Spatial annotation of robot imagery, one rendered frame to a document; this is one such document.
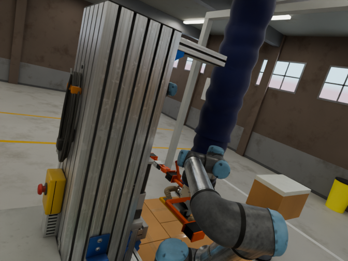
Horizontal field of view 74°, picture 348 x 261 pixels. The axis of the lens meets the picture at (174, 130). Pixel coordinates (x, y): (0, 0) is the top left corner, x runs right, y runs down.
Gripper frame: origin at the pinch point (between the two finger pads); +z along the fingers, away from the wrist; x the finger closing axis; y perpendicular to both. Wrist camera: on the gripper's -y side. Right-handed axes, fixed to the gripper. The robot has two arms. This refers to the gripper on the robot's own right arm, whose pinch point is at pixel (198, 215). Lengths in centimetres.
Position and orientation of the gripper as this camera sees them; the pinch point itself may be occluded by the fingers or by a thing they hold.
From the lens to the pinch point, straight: 121.7
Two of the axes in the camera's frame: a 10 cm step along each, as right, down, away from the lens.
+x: -7.9, -0.8, -6.1
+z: -2.6, 9.4, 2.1
